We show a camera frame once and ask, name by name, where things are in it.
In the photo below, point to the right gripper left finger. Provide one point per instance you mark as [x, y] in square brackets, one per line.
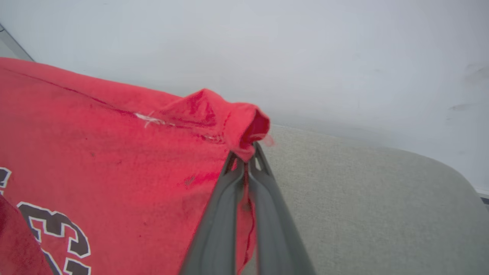
[217, 229]

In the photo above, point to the red and white t-shirt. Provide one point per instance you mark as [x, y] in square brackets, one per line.
[114, 160]

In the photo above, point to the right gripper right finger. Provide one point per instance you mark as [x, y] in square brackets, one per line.
[275, 233]

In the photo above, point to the grey fabric sofa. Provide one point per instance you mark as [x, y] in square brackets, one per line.
[363, 214]

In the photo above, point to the grey baseboard strip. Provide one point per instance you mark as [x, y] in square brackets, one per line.
[13, 44]

